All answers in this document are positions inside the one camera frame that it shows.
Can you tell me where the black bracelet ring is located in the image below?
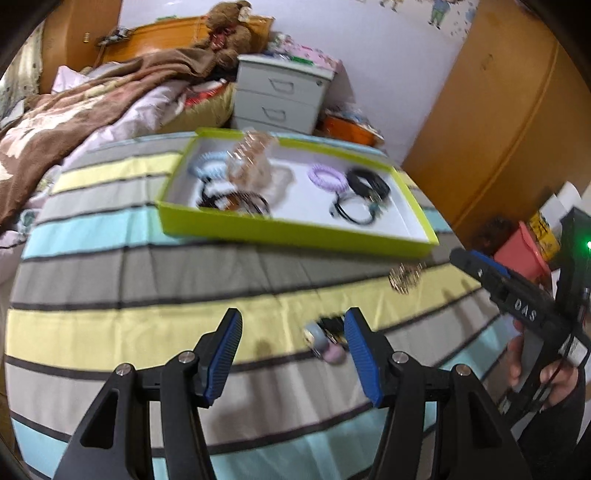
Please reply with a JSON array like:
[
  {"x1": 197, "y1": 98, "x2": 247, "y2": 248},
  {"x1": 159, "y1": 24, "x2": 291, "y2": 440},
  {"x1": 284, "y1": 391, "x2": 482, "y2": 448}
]
[{"x1": 344, "y1": 166, "x2": 393, "y2": 200}]

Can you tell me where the pink plastic bin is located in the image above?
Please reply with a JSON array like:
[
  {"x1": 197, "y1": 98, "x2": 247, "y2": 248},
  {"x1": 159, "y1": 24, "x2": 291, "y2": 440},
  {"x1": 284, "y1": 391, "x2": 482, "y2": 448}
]
[{"x1": 494, "y1": 222, "x2": 551, "y2": 283}]

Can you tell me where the gold filigree brooch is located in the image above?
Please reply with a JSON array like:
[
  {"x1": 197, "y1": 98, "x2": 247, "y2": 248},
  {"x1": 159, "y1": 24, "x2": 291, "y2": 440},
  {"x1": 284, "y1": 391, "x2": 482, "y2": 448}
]
[{"x1": 388, "y1": 263, "x2": 425, "y2": 295}]

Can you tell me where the black camera module green light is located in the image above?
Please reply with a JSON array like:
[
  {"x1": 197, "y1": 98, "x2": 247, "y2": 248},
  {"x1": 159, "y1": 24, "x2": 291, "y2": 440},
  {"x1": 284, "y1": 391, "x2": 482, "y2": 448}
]
[{"x1": 555, "y1": 207, "x2": 590, "y2": 321}]

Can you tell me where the grey three-drawer nightstand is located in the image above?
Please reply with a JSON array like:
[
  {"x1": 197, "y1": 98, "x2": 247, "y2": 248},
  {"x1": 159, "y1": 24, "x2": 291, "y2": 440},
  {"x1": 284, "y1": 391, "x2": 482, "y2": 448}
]
[{"x1": 231, "y1": 55, "x2": 335, "y2": 135}]

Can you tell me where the dark beaded hair accessory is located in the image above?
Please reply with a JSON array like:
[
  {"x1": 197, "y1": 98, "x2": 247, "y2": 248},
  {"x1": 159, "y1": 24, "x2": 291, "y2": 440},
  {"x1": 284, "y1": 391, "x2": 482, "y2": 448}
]
[{"x1": 195, "y1": 178, "x2": 270, "y2": 216}]

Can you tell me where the black elastic hair tie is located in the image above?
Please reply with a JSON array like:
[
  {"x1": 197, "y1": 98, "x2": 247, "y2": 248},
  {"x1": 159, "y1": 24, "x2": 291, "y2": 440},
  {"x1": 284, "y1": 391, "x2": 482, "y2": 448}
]
[{"x1": 329, "y1": 192, "x2": 386, "y2": 227}]

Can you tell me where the person right hand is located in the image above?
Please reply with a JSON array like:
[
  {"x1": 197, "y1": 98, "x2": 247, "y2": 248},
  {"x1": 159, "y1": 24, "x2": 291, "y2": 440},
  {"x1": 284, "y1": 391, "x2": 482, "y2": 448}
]
[{"x1": 506, "y1": 333, "x2": 583, "y2": 409}]

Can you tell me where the brown fleece blanket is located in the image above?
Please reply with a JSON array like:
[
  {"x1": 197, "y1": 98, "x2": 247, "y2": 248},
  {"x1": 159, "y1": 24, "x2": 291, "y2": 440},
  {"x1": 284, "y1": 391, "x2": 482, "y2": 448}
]
[{"x1": 1, "y1": 48, "x2": 215, "y2": 231}]

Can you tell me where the rose gold hair claw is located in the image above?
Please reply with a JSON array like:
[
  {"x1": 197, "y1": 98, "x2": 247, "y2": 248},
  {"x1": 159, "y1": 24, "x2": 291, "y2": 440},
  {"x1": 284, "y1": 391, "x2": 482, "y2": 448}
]
[{"x1": 225, "y1": 130, "x2": 279, "y2": 191}]

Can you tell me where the orange storage box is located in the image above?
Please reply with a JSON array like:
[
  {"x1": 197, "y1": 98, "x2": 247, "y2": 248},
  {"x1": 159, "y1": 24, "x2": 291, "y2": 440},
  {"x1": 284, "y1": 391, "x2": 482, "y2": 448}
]
[{"x1": 321, "y1": 115, "x2": 383, "y2": 147}]

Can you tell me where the wooden headboard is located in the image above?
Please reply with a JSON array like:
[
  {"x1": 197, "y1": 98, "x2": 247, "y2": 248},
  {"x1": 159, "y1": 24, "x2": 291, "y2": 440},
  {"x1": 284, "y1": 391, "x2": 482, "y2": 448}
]
[{"x1": 99, "y1": 15, "x2": 274, "y2": 65}]

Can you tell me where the green white tray box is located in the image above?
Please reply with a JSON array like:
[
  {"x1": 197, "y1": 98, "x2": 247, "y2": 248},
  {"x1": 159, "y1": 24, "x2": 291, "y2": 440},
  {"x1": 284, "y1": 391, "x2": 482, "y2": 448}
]
[{"x1": 155, "y1": 129, "x2": 439, "y2": 258}]

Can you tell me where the brown teddy bear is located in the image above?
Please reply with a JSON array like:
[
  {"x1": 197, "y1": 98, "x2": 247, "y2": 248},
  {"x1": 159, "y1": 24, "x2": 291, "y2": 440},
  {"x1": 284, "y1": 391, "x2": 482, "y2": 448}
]
[{"x1": 193, "y1": 1, "x2": 252, "y2": 69}]

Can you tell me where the wooden wardrobe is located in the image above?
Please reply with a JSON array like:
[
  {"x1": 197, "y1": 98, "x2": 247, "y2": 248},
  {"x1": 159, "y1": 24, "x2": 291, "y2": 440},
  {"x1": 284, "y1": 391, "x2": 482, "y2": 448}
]
[{"x1": 403, "y1": 1, "x2": 590, "y2": 245}]

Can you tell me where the blue animal hair tie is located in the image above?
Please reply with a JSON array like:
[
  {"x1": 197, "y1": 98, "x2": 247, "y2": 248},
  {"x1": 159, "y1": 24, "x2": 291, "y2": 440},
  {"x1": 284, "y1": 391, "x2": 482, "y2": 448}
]
[{"x1": 301, "y1": 322, "x2": 348, "y2": 365}]

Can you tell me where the purple spiral hair tie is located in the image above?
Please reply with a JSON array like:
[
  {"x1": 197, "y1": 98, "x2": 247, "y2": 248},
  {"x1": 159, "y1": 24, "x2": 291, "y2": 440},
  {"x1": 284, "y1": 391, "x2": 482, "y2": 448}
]
[{"x1": 307, "y1": 163, "x2": 350, "y2": 194}]

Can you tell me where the pink floral box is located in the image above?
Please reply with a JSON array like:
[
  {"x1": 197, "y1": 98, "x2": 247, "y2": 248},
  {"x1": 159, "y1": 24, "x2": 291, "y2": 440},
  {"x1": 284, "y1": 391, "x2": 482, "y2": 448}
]
[{"x1": 274, "y1": 34, "x2": 342, "y2": 73}]

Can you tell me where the striped tablecloth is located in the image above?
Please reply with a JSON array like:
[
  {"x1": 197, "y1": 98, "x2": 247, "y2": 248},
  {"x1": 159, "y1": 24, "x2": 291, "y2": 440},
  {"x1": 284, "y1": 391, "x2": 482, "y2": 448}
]
[{"x1": 5, "y1": 133, "x2": 511, "y2": 479}]

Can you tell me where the light blue spiral hair tie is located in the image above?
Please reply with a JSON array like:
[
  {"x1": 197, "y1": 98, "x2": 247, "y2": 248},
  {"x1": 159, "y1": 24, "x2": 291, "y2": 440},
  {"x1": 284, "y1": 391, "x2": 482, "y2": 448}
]
[{"x1": 187, "y1": 149, "x2": 233, "y2": 182}]

